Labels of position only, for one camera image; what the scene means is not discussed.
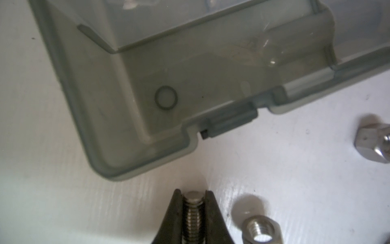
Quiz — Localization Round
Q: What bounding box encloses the silver hex bolt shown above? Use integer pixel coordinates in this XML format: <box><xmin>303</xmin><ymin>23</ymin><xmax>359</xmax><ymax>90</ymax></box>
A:
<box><xmin>182</xmin><ymin>191</ymin><xmax>205</xmax><ymax>244</ymax></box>

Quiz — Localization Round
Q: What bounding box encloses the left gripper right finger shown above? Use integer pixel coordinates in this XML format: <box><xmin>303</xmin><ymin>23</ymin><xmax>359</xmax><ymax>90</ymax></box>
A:
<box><xmin>204</xmin><ymin>191</ymin><xmax>234</xmax><ymax>244</ymax></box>

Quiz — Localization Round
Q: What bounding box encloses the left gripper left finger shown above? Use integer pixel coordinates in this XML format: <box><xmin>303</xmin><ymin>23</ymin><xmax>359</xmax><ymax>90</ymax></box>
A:
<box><xmin>152</xmin><ymin>189</ymin><xmax>183</xmax><ymax>244</ymax></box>

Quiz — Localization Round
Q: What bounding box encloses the silver hex nut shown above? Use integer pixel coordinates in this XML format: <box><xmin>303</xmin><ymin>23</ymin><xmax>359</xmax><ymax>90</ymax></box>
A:
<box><xmin>242</xmin><ymin>215</ymin><xmax>283</xmax><ymax>244</ymax></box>
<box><xmin>354</xmin><ymin>124</ymin><xmax>390</xmax><ymax>164</ymax></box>

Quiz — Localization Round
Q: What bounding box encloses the grey plastic organizer box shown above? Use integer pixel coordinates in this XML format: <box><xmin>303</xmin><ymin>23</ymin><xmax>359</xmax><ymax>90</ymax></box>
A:
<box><xmin>29</xmin><ymin>1</ymin><xmax>390</xmax><ymax>181</ymax></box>

